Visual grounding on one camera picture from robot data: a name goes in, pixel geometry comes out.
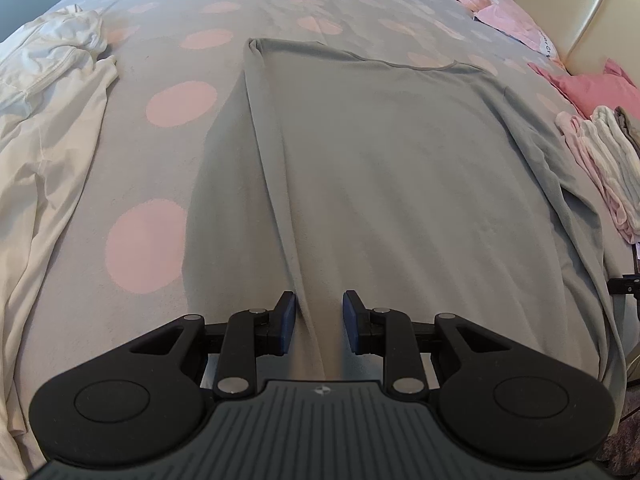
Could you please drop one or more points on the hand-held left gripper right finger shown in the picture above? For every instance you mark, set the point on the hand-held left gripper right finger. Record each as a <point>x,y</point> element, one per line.
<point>352,320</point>

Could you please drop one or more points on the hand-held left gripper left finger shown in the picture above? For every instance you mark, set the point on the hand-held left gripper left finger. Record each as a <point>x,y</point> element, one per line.
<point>287,322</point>

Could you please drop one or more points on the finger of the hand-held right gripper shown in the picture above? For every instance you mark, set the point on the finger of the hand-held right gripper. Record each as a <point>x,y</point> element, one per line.
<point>625,286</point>

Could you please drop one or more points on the grey shirt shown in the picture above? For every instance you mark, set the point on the grey shirt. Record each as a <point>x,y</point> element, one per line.
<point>375,160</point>

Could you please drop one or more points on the pink folded garment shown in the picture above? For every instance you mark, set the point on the pink folded garment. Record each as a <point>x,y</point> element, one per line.
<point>582,140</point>

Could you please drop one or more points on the grey folded garment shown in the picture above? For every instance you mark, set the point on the grey folded garment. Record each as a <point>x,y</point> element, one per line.
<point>631,125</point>

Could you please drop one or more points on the purple fleece clothing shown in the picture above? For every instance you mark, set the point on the purple fleece clothing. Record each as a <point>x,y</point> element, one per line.
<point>622,450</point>

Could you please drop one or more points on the dark pink pillow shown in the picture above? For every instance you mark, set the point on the dark pink pillow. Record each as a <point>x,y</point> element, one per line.
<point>595,90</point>

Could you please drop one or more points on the grey pink-dotted bed cover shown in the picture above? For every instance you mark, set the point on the grey pink-dotted bed cover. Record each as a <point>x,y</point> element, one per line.
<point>150,160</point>

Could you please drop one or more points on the beige padded headboard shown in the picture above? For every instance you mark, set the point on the beige padded headboard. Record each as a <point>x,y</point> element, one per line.
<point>575,15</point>

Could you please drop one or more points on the light pink pillow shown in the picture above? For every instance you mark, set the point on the light pink pillow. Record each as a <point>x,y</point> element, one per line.
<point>515,22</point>

